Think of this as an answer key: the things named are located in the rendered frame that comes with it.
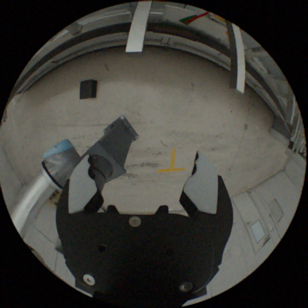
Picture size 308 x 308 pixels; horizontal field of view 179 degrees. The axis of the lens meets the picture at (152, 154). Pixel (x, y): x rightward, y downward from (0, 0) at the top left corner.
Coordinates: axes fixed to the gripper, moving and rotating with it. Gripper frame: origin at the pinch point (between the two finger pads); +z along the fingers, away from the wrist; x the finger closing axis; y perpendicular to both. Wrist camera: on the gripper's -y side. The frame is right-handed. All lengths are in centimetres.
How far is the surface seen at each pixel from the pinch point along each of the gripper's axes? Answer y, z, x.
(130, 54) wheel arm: -16.2, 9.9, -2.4
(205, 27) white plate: -39.9, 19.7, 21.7
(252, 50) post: -40, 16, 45
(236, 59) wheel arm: -20.4, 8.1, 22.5
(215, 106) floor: -5, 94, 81
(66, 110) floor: -11, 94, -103
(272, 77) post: -37, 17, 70
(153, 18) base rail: -43.6, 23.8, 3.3
